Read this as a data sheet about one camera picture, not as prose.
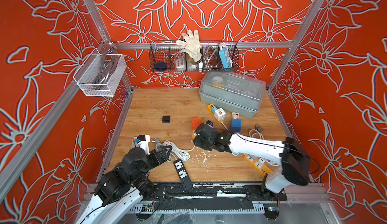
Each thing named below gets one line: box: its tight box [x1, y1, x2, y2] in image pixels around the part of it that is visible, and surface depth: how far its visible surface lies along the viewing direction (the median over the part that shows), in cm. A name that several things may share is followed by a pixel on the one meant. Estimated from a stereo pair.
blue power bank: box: [218, 42, 233, 72], surface depth 89 cm
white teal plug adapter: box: [211, 105, 227, 122], surface depth 97 cm
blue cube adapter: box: [231, 119, 242, 133], surface depth 92 cm
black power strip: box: [173, 158, 193, 192], surface depth 77 cm
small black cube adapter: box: [162, 115, 171, 124], surface depth 102 cm
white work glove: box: [175, 29, 204, 64], surface depth 90 cm
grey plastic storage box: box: [199, 71, 267, 119], surface depth 97 cm
